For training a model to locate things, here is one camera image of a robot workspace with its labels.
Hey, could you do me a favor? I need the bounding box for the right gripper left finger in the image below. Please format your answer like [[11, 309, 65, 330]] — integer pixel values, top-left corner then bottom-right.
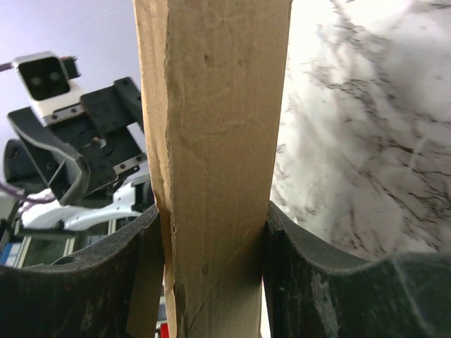
[[1, 206, 164, 337]]

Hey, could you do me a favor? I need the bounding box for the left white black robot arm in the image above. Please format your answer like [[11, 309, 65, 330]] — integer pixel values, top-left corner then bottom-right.
[[1, 77, 153, 231]]

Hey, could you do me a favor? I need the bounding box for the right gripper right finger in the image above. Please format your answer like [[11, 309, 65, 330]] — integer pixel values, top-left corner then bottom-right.
[[263, 204, 450, 337]]

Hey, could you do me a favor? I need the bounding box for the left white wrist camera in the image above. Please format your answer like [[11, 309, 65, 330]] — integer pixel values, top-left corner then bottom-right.
[[12, 51, 86, 126]]

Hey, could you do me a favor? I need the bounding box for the cardboard box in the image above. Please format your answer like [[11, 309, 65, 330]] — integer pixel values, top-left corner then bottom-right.
[[134, 1, 291, 337]]

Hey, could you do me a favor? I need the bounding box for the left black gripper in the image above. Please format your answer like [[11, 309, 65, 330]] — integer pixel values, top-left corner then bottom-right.
[[7, 77, 147, 205]]

